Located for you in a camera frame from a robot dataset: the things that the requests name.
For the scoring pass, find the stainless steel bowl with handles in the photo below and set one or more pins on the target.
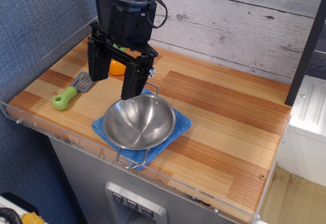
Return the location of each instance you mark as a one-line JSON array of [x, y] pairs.
[[139, 123]]

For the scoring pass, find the orange toy carrot green top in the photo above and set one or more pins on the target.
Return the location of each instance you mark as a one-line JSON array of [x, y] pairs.
[[116, 68]]

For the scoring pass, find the yellow object bottom left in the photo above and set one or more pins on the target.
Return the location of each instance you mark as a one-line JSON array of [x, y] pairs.
[[32, 218]]

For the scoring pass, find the black vertical frame post right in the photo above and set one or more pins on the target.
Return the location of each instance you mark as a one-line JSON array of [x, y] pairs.
[[309, 48]]

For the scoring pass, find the white ribbed appliance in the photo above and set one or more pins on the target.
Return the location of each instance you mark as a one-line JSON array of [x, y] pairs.
[[302, 149]]

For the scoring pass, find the blue folded cloth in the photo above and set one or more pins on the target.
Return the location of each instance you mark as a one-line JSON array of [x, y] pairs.
[[183, 123]]

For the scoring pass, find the clear acrylic table guard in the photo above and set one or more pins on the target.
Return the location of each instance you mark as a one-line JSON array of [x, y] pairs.
[[223, 163]]

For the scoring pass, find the green handled grey spatula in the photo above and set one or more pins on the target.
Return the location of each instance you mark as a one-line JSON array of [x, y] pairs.
[[82, 83]]

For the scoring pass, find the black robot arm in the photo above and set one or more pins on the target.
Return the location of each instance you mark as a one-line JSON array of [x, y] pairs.
[[121, 33]]

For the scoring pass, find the grey cabinet with dispenser panel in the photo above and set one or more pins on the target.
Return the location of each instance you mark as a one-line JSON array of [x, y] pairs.
[[107, 193]]

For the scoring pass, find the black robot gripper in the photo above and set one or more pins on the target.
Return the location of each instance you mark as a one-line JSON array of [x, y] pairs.
[[124, 39]]

